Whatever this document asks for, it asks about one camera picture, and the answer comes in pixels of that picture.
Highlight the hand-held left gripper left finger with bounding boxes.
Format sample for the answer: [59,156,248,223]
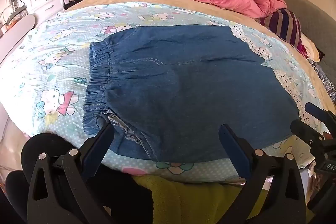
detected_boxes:
[26,122,115,224]

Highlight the cartoon printed blanket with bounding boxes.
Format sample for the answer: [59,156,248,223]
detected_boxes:
[0,2,332,184]

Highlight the striped cloth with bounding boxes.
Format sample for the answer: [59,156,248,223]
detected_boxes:
[259,9,302,49]

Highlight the blue denim pants lace hem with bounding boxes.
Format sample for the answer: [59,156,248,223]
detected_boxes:
[83,25,328,163]

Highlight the grey headboard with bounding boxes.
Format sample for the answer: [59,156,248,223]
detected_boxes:
[270,0,336,75]

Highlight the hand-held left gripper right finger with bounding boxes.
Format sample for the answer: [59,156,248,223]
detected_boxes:
[219,124,308,224]

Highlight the cream cloth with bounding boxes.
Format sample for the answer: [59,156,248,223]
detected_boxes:
[299,32,321,62]

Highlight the pale bed end board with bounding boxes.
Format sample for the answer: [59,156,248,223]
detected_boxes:
[0,14,36,44]

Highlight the person's black pants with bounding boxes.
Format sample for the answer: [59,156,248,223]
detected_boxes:
[7,133,155,224]

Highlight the dark patterned cloth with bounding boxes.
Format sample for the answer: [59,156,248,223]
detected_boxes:
[310,59,336,102]

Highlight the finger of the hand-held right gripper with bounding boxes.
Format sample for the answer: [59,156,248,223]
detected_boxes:
[290,119,325,143]
[304,102,336,132]

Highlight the person's yellow-green top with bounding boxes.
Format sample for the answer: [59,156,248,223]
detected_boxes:
[134,174,315,224]

